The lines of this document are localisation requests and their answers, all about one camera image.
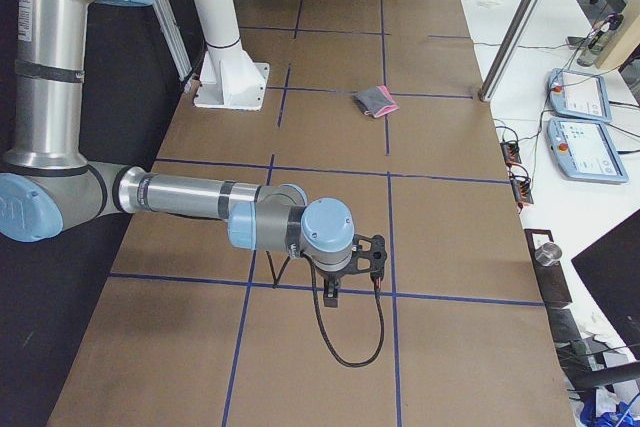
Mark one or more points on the white camera stand base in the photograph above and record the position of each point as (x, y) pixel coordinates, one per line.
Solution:
(229, 78)

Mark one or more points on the black monitor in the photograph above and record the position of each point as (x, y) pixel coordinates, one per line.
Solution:
(609, 269)

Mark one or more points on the metal cup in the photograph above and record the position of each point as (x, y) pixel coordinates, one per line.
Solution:
(547, 254)

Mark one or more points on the black curtain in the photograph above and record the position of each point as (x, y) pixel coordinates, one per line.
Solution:
(49, 289)

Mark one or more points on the aluminium frame post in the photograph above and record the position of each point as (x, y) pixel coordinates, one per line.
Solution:
(507, 49)

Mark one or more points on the upper teach pendant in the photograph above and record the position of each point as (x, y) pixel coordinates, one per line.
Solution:
(579, 95)

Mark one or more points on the lower teach pendant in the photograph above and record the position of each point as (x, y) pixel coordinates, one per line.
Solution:
(584, 151)

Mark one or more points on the black tray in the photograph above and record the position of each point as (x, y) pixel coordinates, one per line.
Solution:
(550, 277)

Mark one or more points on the white side table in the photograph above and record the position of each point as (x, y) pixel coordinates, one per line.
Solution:
(577, 213)

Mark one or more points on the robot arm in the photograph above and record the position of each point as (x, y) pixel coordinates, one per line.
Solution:
(187, 249)

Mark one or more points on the orange power strip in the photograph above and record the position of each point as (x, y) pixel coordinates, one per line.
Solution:
(521, 188)
(511, 153)

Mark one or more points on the pink and grey towel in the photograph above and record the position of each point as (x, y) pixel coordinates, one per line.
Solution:
(376, 101)

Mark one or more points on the upper orange power strip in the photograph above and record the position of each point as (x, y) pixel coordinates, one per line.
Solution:
(511, 153)

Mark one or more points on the lower orange power strip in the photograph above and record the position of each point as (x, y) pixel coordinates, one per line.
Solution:
(521, 188)

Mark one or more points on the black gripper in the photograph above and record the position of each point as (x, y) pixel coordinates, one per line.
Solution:
(331, 278)

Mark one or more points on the teach pendant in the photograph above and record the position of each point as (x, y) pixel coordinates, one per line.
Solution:
(584, 151)
(579, 95)

